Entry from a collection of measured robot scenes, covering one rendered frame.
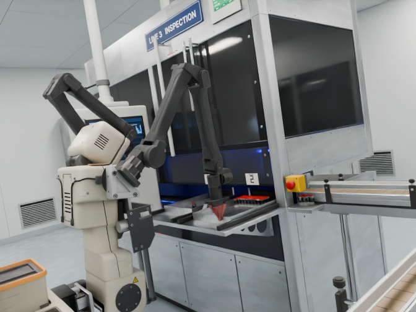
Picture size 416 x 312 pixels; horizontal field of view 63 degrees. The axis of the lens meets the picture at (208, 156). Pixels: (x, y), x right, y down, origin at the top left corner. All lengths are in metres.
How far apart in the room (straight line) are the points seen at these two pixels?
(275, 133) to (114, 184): 0.83
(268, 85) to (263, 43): 0.20
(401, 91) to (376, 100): 0.40
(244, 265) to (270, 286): 0.18
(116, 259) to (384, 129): 5.53
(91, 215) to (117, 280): 0.26
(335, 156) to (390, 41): 4.43
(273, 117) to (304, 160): 0.31
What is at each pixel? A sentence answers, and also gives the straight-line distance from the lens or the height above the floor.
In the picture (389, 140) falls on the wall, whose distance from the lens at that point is 6.34.
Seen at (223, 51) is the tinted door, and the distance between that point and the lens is 1.87.
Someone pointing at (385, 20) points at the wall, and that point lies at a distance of 6.42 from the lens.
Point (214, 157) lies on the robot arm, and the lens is 1.44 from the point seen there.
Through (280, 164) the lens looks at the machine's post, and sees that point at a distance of 1.65.
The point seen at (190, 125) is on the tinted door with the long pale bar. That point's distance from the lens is 2.11.
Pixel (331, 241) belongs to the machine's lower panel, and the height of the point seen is 0.60.
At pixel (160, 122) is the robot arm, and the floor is 1.35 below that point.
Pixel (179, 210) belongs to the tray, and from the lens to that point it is 1.88.
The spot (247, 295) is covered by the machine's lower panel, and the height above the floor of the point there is 0.35.
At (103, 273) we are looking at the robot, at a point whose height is 0.84.
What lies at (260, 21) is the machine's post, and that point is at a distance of 1.71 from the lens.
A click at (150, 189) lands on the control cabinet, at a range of 2.35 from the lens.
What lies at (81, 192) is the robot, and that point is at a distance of 1.23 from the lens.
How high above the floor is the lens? 1.27
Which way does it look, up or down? 3 degrees down
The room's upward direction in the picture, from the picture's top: 9 degrees counter-clockwise
